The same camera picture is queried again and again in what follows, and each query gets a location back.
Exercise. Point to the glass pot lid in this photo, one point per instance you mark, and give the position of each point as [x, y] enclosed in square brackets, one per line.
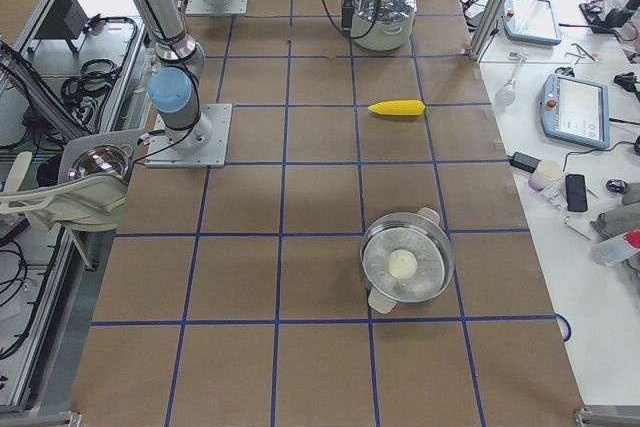
[388, 11]

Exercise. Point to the yellow corn cob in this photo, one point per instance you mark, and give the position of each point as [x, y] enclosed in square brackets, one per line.
[398, 108]

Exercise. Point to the steel steamer pot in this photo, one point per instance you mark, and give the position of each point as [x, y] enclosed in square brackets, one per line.
[420, 233]

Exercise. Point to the far teach pendant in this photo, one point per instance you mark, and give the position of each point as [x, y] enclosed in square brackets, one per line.
[531, 21]

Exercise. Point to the teach pendant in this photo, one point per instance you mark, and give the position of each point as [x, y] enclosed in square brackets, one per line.
[575, 111]
[531, 21]

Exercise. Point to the white light bulb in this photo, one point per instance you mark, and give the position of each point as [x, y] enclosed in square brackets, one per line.
[506, 95]

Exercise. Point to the black power adapter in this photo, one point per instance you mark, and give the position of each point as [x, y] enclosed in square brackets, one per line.
[523, 162]

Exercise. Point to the near teach pendant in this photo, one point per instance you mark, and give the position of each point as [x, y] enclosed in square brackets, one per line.
[575, 111]

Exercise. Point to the white steamed bun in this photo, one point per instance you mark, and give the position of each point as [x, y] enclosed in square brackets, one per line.
[402, 264]

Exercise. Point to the black smartphone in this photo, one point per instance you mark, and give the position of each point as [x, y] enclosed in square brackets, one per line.
[576, 193]

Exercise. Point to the steel bowl on chair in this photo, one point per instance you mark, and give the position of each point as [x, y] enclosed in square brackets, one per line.
[101, 159]

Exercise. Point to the aluminium frame post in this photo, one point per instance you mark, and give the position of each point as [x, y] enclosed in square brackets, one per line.
[492, 2]

